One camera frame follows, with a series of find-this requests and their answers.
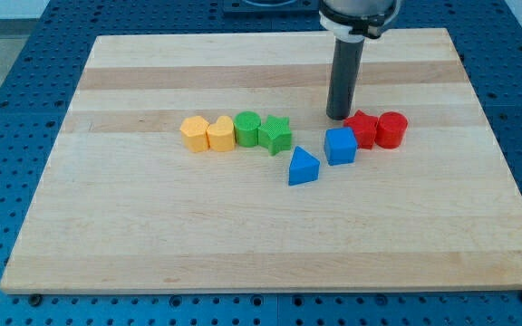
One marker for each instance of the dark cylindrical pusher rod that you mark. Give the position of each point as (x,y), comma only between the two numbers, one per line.
(343,78)

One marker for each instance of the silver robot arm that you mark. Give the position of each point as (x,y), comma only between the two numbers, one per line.
(352,22)

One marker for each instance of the red star block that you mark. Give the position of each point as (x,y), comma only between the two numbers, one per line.
(364,128)

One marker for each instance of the green star block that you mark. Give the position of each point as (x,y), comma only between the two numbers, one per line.
(275,134)

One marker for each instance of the red cylinder block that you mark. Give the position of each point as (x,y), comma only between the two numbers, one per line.
(390,131)

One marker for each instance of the blue cube block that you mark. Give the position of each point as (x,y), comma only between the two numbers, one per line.
(340,146)

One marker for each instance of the blue triangle block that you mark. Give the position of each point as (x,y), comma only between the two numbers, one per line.
(303,168)

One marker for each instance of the green cylinder block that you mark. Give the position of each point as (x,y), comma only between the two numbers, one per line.
(246,124)

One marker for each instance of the yellow heart block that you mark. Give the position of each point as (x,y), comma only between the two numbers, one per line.
(221,134)

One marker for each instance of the yellow hexagon block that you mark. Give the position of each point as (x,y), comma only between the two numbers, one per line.
(194,133)

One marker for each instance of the wooden board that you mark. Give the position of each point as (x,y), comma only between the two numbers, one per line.
(123,207)

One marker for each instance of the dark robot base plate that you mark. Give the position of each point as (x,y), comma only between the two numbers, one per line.
(269,6)

